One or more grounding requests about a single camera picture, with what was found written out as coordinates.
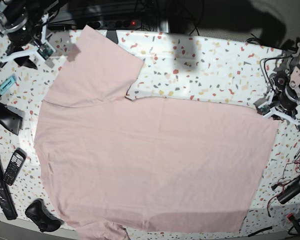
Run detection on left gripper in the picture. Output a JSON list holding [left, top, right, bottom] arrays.
[[254, 87, 300, 131]]

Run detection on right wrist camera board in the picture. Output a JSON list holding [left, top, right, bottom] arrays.
[[37, 43, 55, 61]]

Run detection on black power strip red switch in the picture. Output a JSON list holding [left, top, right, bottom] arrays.
[[86, 19, 141, 30]]

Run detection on black cordless phone handset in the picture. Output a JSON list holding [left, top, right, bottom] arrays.
[[3, 148, 27, 186]]

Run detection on long black bar in plastic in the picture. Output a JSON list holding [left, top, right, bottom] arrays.
[[0, 160, 18, 220]]

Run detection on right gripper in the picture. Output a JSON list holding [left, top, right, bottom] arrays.
[[0, 13, 52, 70]]

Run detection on light blue highlighter marker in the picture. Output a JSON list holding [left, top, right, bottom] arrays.
[[0, 74, 17, 97]]

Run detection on black cylinder with red wires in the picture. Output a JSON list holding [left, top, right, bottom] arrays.
[[276, 174, 300, 205]]

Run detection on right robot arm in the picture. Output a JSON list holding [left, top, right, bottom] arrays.
[[0, 0, 56, 70]]

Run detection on black game controller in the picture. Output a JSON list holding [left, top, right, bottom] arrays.
[[25, 198, 64, 233]]

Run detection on pink T-shirt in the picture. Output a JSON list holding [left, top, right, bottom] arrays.
[[34, 26, 278, 240]]

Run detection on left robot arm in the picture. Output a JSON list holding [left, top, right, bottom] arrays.
[[254, 42, 300, 131]]

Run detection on black cable bottom right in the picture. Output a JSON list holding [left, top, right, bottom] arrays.
[[247, 226, 273, 238]]

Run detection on grey monitor stand foot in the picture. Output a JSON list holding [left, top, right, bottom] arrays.
[[106, 30, 119, 44]]

